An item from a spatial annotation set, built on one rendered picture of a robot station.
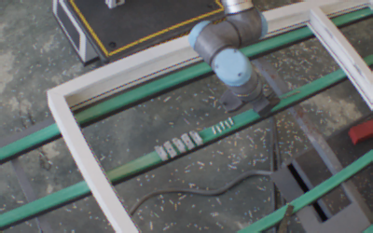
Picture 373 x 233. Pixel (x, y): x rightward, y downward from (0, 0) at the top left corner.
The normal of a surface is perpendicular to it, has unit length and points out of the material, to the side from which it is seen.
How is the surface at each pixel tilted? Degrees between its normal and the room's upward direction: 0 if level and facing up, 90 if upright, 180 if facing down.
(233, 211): 0
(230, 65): 31
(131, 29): 0
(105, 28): 0
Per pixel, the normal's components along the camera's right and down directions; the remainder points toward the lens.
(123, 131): 0.13, -0.56
